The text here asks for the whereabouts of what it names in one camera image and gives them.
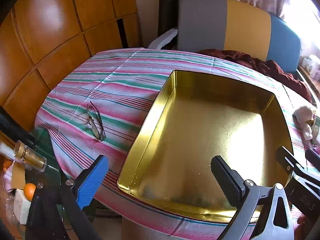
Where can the tan cardboard piece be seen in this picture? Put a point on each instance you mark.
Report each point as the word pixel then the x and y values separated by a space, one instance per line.
pixel 18 176

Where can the wooden wardrobe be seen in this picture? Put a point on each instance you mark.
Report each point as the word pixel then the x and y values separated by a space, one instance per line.
pixel 50 30

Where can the eyeglasses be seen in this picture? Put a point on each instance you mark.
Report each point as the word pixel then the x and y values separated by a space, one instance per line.
pixel 95 127

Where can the white medicine box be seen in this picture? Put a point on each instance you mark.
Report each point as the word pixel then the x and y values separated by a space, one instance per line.
pixel 310 66

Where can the orange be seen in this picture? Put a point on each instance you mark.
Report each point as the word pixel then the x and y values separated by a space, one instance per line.
pixel 30 191

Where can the striped tablecloth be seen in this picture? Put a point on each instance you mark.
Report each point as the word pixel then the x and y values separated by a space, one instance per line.
pixel 112 85

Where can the glass jar with gold lid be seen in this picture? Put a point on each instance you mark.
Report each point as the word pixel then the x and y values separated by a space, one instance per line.
pixel 31 156

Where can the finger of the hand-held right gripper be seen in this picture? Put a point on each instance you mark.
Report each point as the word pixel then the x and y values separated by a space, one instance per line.
pixel 313 157
pixel 287 158

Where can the pale chair armrest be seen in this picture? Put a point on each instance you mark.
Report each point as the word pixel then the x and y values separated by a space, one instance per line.
pixel 162 40

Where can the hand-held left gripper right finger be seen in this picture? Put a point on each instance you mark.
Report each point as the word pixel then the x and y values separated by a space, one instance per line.
pixel 226 180

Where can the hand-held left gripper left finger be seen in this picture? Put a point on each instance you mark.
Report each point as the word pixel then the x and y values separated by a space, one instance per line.
pixel 92 182

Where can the gold tin tray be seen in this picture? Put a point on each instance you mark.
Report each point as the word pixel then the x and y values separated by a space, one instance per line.
pixel 200 130

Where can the black rolled mat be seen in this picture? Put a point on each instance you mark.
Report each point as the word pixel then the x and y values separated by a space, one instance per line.
pixel 167 12

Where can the white roll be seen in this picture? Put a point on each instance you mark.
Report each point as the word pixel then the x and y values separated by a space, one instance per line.
pixel 7 151

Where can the white carton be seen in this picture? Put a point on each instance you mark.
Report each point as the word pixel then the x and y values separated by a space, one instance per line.
pixel 21 207

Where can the dark red cloth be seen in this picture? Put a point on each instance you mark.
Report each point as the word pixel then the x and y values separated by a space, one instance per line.
pixel 262 65

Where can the grey yellow blue chair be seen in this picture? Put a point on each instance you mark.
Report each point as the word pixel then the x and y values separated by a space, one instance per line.
pixel 245 25

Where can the dark green cover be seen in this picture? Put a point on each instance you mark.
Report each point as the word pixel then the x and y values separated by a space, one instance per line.
pixel 43 150

